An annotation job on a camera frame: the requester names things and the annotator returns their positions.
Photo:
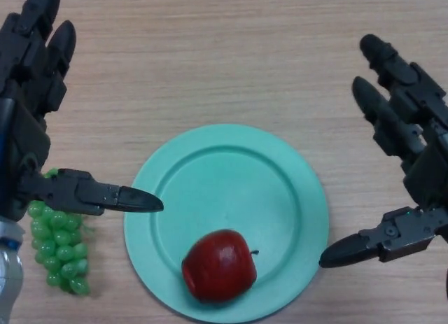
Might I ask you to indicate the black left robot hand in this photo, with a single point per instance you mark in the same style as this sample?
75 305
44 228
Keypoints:
21 138

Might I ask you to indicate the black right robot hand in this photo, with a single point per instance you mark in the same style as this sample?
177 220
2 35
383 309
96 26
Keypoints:
427 170

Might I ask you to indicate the red apple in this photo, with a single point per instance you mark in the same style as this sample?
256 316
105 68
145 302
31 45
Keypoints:
220 268

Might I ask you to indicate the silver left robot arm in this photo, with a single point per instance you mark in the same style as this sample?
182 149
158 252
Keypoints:
8 268

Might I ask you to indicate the green round plate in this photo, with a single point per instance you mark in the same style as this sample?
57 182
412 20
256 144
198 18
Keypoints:
227 184

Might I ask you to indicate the green grape bunch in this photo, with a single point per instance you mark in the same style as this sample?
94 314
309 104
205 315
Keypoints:
59 250

